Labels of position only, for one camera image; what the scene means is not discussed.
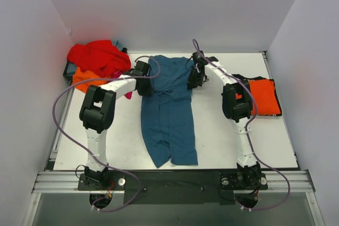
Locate teal blue t shirt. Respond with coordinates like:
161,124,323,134
140,55,198,168

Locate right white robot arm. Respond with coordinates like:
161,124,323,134
187,51,261,188

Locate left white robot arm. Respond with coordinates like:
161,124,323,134
79,60,152,190

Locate pink t shirt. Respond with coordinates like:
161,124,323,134
110,71,132,100

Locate light blue t shirt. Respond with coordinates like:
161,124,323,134
112,40,124,51

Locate red t shirt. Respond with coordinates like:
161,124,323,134
67,40,131,78

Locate folded black t shirt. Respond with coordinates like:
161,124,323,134
231,73,282,117

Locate orange crumpled t shirt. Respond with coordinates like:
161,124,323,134
72,67,108,93

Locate folded orange t shirt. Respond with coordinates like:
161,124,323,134
235,78,281,117

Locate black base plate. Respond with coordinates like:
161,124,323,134
78,170,268,208

